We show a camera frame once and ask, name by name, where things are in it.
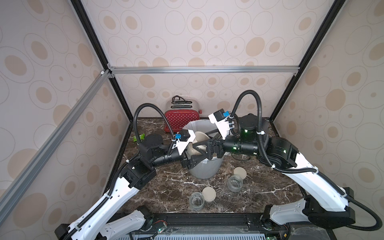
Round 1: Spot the red polka dot toaster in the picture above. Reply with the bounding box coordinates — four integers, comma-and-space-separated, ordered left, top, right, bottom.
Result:
165, 100, 202, 133

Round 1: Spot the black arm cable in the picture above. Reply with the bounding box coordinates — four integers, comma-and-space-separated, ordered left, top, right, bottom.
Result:
61, 103, 176, 240
230, 89, 383, 232

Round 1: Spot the beige jar lid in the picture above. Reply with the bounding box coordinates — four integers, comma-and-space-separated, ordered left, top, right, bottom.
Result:
234, 167, 247, 180
202, 187, 217, 203

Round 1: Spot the black vertical frame post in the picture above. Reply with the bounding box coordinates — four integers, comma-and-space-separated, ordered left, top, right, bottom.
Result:
269, 0, 347, 123
69, 0, 133, 122

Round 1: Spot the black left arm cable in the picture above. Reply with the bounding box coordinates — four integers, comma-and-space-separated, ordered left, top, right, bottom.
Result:
61, 103, 176, 240

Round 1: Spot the grey mesh waste bin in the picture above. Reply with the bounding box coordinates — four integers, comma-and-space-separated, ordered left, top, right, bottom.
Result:
189, 158, 223, 180

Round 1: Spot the aluminium left side rail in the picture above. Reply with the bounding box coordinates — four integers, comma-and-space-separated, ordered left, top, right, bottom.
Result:
1, 70, 111, 224

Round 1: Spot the glass jar with rice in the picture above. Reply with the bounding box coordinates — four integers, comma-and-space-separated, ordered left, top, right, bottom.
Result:
227, 175, 243, 193

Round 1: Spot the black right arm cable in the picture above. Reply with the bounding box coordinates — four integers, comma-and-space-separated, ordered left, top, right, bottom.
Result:
230, 89, 383, 232

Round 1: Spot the white plastic bin liner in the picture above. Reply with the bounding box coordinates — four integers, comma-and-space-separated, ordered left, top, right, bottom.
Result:
183, 120, 217, 133

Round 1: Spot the aluminium horizontal back rail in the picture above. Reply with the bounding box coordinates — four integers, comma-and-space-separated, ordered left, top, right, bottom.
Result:
110, 66, 300, 75

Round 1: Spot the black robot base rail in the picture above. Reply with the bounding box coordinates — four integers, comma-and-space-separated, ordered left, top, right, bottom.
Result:
128, 213, 291, 240

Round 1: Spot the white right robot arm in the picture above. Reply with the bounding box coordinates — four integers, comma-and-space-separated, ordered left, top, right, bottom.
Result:
191, 112, 356, 229

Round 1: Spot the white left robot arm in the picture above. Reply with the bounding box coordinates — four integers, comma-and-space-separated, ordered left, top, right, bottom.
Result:
55, 130, 197, 240

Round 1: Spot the black vertical frame post left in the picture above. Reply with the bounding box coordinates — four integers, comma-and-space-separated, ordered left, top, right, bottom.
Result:
69, 0, 133, 122

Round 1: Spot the black vertical frame post right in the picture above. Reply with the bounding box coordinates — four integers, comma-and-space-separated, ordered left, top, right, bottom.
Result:
269, 0, 347, 123

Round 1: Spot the black toaster power cord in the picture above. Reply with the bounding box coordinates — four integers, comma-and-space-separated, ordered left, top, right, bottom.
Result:
171, 95, 193, 105

